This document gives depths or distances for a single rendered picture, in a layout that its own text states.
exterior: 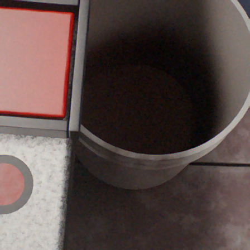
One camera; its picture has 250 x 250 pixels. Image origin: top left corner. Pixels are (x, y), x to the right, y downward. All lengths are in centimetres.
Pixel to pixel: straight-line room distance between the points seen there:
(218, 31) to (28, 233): 78
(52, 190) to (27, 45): 8
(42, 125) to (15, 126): 1
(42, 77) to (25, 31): 3
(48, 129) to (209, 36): 80
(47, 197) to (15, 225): 2
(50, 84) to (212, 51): 81
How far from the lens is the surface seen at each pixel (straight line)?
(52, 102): 36
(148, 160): 93
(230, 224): 131
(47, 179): 37
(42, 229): 36
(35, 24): 38
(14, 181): 37
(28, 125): 36
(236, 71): 108
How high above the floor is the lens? 127
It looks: 75 degrees down
